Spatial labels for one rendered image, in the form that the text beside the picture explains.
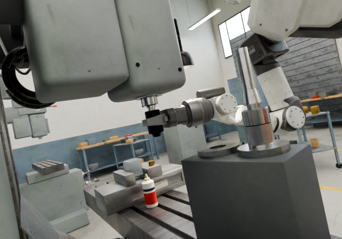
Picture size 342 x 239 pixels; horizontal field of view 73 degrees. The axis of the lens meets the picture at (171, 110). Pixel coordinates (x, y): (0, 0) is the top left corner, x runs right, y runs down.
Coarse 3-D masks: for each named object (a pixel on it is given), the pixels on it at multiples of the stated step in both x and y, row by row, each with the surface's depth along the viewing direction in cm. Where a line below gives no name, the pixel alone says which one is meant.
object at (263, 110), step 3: (258, 108) 40; (261, 108) 40; (264, 108) 40; (267, 108) 41; (243, 111) 42; (246, 111) 41; (249, 111) 40; (252, 111) 40; (255, 111) 40; (258, 111) 40; (261, 111) 40; (264, 111) 40; (267, 111) 40; (243, 114) 42; (246, 114) 41; (249, 114) 40; (252, 114) 40; (255, 114) 40
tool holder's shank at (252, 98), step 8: (240, 48) 41; (240, 56) 41; (248, 56) 41; (240, 64) 42; (248, 64) 41; (240, 72) 42; (248, 72) 41; (248, 80) 41; (248, 88) 41; (256, 88) 42; (248, 96) 41; (256, 96) 41; (248, 104) 41; (256, 104) 41
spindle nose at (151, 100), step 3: (153, 96) 69; (156, 96) 70; (141, 99) 71; (144, 99) 69; (147, 99) 69; (150, 99) 69; (153, 99) 69; (156, 99) 70; (144, 102) 69; (147, 102) 69; (150, 102) 69; (153, 102) 69; (156, 102) 70; (144, 105) 70; (147, 105) 69
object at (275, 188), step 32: (192, 160) 48; (224, 160) 42; (256, 160) 37; (288, 160) 35; (192, 192) 48; (224, 192) 42; (256, 192) 37; (288, 192) 34; (320, 192) 41; (224, 224) 43; (256, 224) 38; (288, 224) 34; (320, 224) 39
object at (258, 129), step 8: (248, 120) 41; (256, 120) 40; (264, 120) 40; (248, 128) 41; (256, 128) 40; (264, 128) 40; (272, 128) 41; (248, 136) 41; (256, 136) 40; (264, 136) 40; (272, 136) 40; (248, 144) 42; (256, 144) 40; (264, 144) 40; (272, 144) 40
